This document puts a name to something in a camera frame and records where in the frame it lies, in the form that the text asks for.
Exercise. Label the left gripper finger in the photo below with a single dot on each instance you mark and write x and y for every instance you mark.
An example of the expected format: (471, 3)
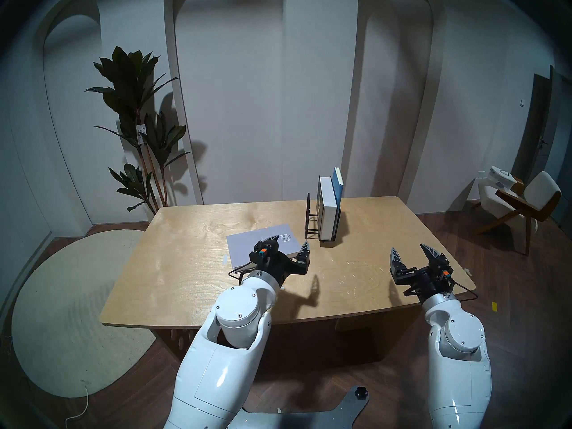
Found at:
(304, 253)
(267, 243)

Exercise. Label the white plant tag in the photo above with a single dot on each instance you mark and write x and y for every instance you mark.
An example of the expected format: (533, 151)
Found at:
(141, 134)

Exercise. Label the white wooden armchair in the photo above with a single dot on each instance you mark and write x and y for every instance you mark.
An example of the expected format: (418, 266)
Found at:
(540, 191)

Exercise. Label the round cream rug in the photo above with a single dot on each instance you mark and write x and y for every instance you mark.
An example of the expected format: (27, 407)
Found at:
(62, 307)

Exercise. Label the wooden table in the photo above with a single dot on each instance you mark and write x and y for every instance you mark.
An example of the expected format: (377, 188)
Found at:
(178, 262)

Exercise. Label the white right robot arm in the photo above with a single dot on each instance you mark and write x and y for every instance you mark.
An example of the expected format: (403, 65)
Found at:
(460, 356)

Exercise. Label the black base knob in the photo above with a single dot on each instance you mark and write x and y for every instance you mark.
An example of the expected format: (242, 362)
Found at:
(360, 393)

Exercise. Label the thick black Century book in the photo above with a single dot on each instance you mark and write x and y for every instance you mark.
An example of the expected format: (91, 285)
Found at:
(328, 209)

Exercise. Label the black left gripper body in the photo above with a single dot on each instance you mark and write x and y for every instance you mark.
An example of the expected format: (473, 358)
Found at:
(275, 265)

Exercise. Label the dark door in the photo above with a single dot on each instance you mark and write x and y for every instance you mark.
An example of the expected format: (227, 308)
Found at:
(538, 119)

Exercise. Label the blue book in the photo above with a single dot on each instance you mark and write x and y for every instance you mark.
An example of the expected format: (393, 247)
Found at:
(338, 182)

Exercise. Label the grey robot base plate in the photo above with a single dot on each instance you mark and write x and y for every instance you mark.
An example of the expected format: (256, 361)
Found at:
(313, 417)

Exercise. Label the tall green potted plant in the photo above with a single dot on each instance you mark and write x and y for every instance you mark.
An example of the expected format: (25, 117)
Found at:
(129, 88)

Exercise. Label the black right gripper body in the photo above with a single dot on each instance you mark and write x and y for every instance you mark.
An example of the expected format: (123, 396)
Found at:
(429, 278)

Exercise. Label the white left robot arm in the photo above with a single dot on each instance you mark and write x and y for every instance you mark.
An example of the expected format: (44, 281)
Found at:
(223, 343)

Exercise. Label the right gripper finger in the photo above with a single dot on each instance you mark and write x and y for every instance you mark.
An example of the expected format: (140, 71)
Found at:
(397, 262)
(431, 255)

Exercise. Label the pale grey thin book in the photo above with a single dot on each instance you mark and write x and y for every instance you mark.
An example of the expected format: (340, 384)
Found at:
(243, 247)

